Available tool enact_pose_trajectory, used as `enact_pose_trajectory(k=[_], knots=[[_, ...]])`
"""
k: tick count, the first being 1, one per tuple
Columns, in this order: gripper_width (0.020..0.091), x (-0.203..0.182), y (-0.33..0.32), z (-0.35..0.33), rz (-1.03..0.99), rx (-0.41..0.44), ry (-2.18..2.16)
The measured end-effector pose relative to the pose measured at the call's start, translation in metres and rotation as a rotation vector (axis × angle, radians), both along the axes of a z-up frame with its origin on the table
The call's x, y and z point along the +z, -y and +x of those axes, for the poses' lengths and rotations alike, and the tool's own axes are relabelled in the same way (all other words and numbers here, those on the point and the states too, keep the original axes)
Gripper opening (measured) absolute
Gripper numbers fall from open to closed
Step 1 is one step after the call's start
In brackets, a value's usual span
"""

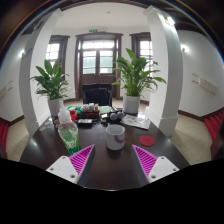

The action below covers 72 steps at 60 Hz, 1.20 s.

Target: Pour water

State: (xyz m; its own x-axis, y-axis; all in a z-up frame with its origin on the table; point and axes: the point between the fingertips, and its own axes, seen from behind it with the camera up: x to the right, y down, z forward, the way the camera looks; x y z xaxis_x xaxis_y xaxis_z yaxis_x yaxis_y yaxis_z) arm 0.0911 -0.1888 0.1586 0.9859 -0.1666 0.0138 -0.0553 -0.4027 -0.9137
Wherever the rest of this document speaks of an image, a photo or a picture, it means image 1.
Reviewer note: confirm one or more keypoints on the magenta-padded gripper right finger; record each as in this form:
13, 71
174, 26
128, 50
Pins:
160, 166

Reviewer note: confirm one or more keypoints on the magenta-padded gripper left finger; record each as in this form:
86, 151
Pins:
66, 166

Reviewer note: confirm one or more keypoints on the clear bottle with green label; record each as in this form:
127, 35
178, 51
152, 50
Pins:
69, 133

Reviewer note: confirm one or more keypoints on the flat round red coaster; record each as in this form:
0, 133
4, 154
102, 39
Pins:
147, 140

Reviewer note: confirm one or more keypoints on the small black device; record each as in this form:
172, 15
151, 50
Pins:
84, 122

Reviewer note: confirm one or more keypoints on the white mug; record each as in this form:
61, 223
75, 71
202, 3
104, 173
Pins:
115, 138

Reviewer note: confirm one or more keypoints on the box of small jars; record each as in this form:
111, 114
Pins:
88, 111

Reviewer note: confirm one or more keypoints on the grey headphones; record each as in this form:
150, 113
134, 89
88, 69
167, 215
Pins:
116, 116

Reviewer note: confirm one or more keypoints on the red carpeted stairs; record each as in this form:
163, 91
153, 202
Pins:
213, 125
3, 133

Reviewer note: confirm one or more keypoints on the black office chair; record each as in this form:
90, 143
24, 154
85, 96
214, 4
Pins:
97, 95

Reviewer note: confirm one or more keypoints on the small potted plant white pot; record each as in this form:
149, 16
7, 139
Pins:
51, 83

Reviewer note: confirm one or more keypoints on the large potted plant white pot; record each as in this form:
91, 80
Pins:
133, 76

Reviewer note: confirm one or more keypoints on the brown double door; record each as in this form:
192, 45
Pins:
98, 60

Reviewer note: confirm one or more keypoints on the green exit sign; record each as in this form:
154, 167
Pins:
93, 30

